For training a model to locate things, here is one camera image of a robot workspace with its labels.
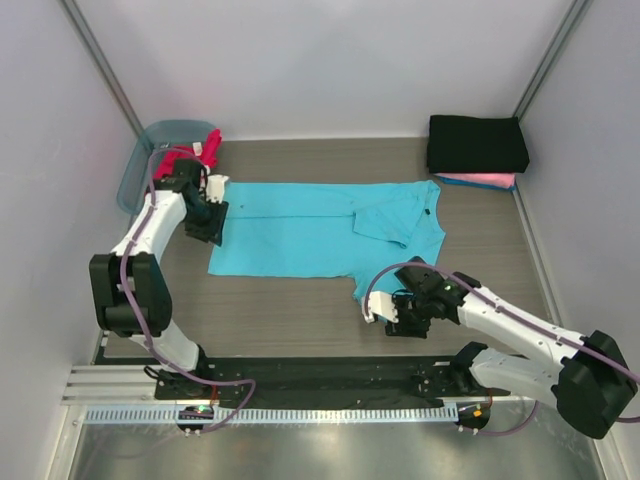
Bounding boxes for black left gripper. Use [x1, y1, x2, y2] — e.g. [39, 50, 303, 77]
[185, 195, 229, 246]

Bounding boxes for cyan t-shirt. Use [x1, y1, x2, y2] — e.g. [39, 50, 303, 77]
[208, 180, 446, 301]

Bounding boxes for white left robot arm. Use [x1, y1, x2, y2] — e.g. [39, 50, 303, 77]
[89, 152, 229, 400]

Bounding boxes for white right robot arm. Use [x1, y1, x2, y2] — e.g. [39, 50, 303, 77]
[362, 259, 639, 439]

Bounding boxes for red t-shirt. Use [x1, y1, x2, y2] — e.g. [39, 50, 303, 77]
[153, 129, 222, 180]

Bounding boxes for clear blue plastic bin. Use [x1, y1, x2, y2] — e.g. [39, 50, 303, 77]
[116, 120, 215, 215]

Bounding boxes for folded blue t-shirt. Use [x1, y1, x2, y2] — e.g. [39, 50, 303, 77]
[438, 176, 515, 191]

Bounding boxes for folded pink t-shirt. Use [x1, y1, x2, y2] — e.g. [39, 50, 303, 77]
[436, 173, 515, 189]

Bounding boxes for folded black t-shirt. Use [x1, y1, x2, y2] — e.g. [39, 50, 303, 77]
[425, 115, 530, 174]

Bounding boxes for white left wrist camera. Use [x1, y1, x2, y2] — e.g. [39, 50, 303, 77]
[205, 174, 230, 203]

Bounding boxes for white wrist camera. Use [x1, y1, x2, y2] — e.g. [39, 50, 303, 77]
[361, 291, 399, 323]
[205, 174, 230, 203]

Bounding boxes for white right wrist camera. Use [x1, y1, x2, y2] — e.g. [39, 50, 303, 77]
[361, 291, 399, 323]

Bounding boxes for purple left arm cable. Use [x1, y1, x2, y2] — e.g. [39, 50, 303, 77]
[119, 148, 256, 434]

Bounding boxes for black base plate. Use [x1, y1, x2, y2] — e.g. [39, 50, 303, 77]
[146, 356, 510, 410]

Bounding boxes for white slotted cable duct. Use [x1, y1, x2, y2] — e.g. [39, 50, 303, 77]
[84, 404, 458, 425]

